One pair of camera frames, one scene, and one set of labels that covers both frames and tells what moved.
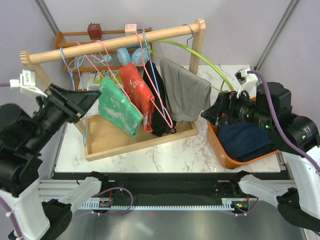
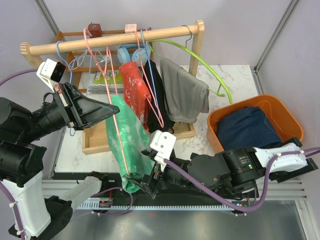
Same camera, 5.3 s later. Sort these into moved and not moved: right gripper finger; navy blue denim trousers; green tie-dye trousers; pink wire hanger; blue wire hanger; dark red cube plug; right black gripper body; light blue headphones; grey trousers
Moved: pink wire hanger; right gripper finger; blue wire hanger; right black gripper body; green tie-dye trousers
Not moved: navy blue denim trousers; dark red cube plug; light blue headphones; grey trousers
